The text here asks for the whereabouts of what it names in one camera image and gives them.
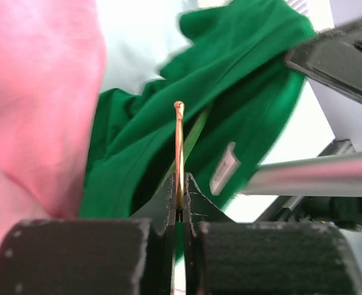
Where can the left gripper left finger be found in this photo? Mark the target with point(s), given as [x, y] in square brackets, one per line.
[135, 255]

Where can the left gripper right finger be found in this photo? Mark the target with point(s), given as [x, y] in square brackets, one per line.
[225, 257]

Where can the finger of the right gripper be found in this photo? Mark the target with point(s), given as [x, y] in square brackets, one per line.
[332, 58]

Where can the green t shirt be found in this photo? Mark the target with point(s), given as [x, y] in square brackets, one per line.
[238, 96]

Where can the green hanger with gold hook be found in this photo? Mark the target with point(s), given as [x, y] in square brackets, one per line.
[183, 149]

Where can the pink t shirt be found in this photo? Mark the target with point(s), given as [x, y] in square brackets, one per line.
[52, 59]

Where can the grey clothes rack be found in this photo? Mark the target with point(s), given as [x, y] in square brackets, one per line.
[329, 176]

